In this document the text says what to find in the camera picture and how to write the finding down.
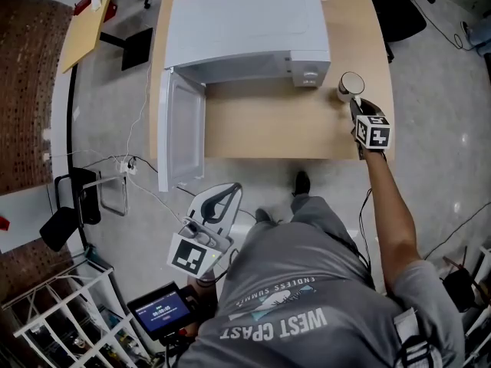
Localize red box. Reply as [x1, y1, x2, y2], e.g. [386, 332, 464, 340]
[72, 0, 118, 23]

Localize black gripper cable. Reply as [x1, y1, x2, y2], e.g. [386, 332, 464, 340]
[358, 187, 377, 287]

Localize white grid shelf rack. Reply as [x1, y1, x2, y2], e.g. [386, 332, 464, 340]
[0, 258, 157, 368]

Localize person's black shoe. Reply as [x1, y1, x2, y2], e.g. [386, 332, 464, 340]
[292, 169, 311, 198]
[254, 207, 278, 225]

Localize white power cable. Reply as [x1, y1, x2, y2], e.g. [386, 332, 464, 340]
[125, 62, 153, 165]
[127, 173, 186, 222]

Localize black and white harness strap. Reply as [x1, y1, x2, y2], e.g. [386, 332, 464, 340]
[393, 307, 440, 368]

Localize white mug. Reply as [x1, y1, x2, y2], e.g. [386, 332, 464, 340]
[337, 71, 366, 105]

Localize person's grey printed t-shirt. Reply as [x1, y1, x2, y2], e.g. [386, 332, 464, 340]
[176, 220, 466, 368]

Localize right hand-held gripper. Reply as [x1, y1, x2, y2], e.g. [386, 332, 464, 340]
[348, 97, 392, 161]

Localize person's right forearm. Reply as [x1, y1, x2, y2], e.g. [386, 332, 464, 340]
[361, 148, 423, 295]

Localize person's grey trousers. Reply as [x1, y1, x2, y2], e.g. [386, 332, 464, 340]
[288, 193, 360, 247]

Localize white board panel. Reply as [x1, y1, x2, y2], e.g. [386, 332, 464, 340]
[0, 172, 84, 255]

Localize black floor cable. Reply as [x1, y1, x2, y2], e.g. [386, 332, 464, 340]
[132, 154, 159, 175]

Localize black cantilever chair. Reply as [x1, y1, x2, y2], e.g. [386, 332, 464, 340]
[39, 166, 128, 253]

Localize black chest-mounted monitor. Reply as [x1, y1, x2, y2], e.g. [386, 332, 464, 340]
[126, 281, 193, 341]

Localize white microwave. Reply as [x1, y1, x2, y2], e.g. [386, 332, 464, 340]
[157, 0, 332, 193]

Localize person's left forearm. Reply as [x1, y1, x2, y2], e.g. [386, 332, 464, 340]
[196, 277, 219, 314]

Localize black table base plate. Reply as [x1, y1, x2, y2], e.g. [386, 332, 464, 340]
[120, 27, 154, 72]

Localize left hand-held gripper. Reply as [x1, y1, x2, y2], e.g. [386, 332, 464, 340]
[166, 182, 243, 280]

